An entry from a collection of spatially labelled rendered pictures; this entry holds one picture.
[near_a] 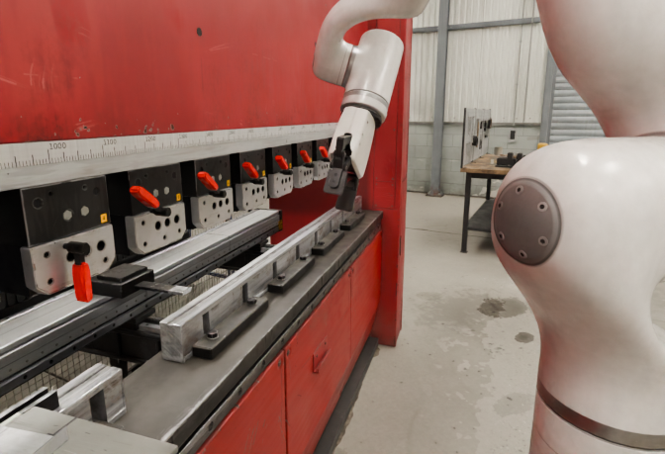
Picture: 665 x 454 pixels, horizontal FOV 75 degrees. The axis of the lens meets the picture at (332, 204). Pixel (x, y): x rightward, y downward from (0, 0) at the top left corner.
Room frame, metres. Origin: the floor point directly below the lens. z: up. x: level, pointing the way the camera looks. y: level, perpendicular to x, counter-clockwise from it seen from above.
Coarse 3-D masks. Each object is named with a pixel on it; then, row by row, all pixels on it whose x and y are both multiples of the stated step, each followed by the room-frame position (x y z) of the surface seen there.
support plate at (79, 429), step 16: (32, 416) 0.56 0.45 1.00; (48, 416) 0.56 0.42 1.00; (64, 416) 0.56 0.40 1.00; (48, 432) 0.53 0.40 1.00; (80, 432) 0.53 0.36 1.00; (96, 432) 0.53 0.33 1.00; (112, 432) 0.53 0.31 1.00; (128, 432) 0.53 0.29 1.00; (64, 448) 0.50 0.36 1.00; (80, 448) 0.50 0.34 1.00; (96, 448) 0.50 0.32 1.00; (112, 448) 0.50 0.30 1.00; (128, 448) 0.50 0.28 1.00; (144, 448) 0.50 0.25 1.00; (160, 448) 0.50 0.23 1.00; (176, 448) 0.50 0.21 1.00
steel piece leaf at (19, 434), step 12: (12, 432) 0.53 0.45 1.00; (24, 432) 0.53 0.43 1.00; (36, 432) 0.53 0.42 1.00; (60, 432) 0.51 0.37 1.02; (0, 444) 0.51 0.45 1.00; (12, 444) 0.51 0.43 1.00; (24, 444) 0.51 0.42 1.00; (36, 444) 0.51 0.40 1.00; (48, 444) 0.49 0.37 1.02; (60, 444) 0.51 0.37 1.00
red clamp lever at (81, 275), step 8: (64, 248) 0.64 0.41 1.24; (72, 248) 0.63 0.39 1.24; (80, 248) 0.62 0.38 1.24; (88, 248) 0.63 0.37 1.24; (80, 256) 0.63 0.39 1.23; (80, 264) 0.63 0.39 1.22; (72, 272) 0.63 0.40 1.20; (80, 272) 0.62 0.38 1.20; (88, 272) 0.63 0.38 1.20; (80, 280) 0.62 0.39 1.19; (88, 280) 0.63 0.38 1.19; (80, 288) 0.63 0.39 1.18; (88, 288) 0.63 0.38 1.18; (80, 296) 0.63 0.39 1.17; (88, 296) 0.63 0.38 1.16
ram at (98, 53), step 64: (0, 0) 0.60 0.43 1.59; (64, 0) 0.70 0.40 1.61; (128, 0) 0.82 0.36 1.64; (192, 0) 1.00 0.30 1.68; (256, 0) 1.29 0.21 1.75; (320, 0) 1.79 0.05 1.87; (0, 64) 0.59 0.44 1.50; (64, 64) 0.68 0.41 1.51; (128, 64) 0.81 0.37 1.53; (192, 64) 0.99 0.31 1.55; (256, 64) 1.28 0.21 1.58; (0, 128) 0.58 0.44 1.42; (64, 128) 0.67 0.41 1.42; (128, 128) 0.79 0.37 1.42; (192, 128) 0.97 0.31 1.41
